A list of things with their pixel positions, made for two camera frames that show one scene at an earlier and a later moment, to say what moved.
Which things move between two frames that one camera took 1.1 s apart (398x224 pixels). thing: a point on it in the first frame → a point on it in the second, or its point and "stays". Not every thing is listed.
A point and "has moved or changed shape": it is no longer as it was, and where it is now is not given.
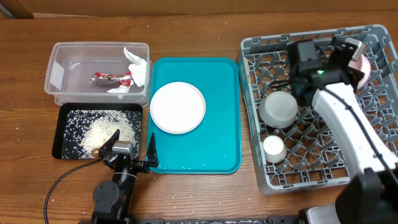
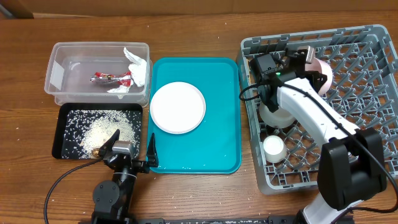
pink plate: x=178 y=107 stays
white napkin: x=138 y=70 stays
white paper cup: x=275 y=149 stays
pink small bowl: x=362 y=63 has moved or changed shape
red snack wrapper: x=123 y=78 stays
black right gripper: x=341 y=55 → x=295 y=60
